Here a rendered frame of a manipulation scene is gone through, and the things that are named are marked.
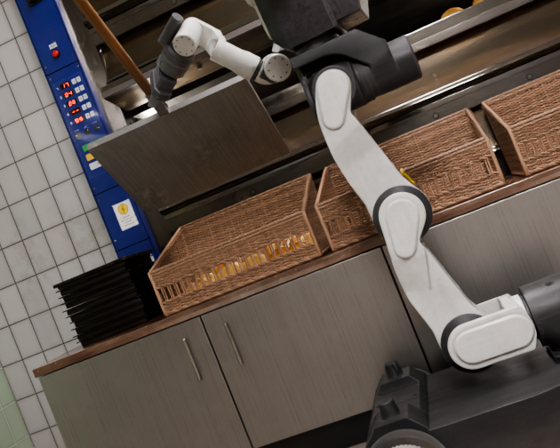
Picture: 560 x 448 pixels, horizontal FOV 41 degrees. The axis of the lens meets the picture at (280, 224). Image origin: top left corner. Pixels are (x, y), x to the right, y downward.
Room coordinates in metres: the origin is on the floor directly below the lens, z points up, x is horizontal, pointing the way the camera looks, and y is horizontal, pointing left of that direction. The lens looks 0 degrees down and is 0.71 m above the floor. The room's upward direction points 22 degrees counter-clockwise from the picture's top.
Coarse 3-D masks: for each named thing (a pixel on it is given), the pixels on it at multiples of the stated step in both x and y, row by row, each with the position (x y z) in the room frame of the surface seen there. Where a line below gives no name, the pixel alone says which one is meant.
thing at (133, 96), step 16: (368, 0) 2.71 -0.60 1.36; (240, 32) 2.62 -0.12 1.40; (256, 32) 2.64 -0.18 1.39; (240, 48) 2.73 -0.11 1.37; (256, 48) 2.77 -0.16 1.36; (192, 64) 2.72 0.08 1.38; (208, 64) 2.76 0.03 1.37; (128, 80) 2.71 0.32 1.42; (192, 80) 2.85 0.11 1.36; (112, 96) 2.74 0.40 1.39; (128, 96) 2.79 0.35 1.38; (144, 96) 2.84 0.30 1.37
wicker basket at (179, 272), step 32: (288, 192) 2.74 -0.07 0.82; (192, 224) 2.82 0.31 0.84; (224, 224) 2.79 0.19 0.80; (256, 224) 2.75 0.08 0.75; (288, 224) 2.29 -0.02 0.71; (320, 224) 2.50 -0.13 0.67; (160, 256) 2.52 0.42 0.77; (192, 256) 2.35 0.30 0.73; (224, 256) 2.33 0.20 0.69; (288, 256) 2.30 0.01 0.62; (320, 256) 2.28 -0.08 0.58; (160, 288) 2.37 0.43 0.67; (192, 288) 2.36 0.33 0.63; (224, 288) 2.34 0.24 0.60
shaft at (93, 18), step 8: (80, 0) 1.92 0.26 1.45; (80, 8) 1.94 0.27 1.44; (88, 8) 1.95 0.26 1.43; (88, 16) 1.96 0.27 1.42; (96, 16) 1.97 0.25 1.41; (96, 24) 1.98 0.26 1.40; (104, 24) 2.00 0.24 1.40; (104, 32) 2.01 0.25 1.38; (104, 40) 2.03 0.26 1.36; (112, 40) 2.03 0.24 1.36; (112, 48) 2.05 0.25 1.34; (120, 48) 2.06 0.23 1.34; (120, 56) 2.07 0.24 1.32; (128, 56) 2.09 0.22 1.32; (128, 64) 2.10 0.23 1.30; (128, 72) 2.13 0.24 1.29; (136, 72) 2.13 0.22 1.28; (136, 80) 2.15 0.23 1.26; (144, 80) 2.16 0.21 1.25; (144, 88) 2.17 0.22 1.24
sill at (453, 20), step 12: (492, 0) 2.58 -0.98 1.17; (504, 0) 2.58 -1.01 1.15; (456, 12) 2.61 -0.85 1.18; (468, 12) 2.60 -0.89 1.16; (480, 12) 2.59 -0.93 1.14; (432, 24) 2.63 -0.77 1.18; (444, 24) 2.62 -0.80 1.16; (456, 24) 2.61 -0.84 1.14; (408, 36) 2.65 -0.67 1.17; (420, 36) 2.64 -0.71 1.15; (300, 84) 2.74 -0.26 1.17; (276, 96) 2.76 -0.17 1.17; (288, 96) 2.75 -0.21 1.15
